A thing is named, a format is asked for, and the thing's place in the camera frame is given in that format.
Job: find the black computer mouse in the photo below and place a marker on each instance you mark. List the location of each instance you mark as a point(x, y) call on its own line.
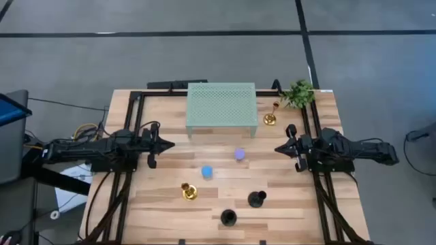
point(13, 238)

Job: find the short gold candlestick holder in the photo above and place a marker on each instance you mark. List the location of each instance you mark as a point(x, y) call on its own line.
point(190, 194)

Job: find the blue candle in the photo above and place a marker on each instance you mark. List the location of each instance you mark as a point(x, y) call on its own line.
point(207, 171)

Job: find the green perforated metal shelf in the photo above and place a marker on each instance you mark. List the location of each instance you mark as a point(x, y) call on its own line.
point(221, 103)

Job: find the purple candle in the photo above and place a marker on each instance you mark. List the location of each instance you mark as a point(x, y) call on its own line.
point(240, 154)

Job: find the white tape roll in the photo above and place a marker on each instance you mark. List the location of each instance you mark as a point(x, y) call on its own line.
point(52, 214)

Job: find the black aluminium table frame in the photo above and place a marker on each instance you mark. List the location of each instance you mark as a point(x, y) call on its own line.
point(156, 93)

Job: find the black clamp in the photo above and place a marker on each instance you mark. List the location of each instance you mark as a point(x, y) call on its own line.
point(276, 85)

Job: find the white sheet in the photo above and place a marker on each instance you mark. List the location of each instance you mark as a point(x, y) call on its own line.
point(71, 200)

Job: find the tall gold candlestick holder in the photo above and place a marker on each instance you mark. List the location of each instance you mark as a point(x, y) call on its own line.
point(269, 119)

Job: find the monitor with blue screen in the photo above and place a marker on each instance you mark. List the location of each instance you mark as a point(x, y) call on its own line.
point(10, 110)

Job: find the black stand leg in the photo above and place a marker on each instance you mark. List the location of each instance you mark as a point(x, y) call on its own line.
point(61, 182)

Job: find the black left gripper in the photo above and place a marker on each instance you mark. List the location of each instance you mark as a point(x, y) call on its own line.
point(150, 144)

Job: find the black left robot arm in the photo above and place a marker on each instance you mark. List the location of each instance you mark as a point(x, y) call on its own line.
point(85, 149)

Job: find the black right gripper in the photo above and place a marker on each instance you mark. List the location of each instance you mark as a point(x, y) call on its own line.
point(304, 147)

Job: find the small green artificial plant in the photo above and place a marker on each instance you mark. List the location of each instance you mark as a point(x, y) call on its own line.
point(299, 95)

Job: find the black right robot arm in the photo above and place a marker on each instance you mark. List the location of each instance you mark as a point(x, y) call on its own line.
point(357, 149)

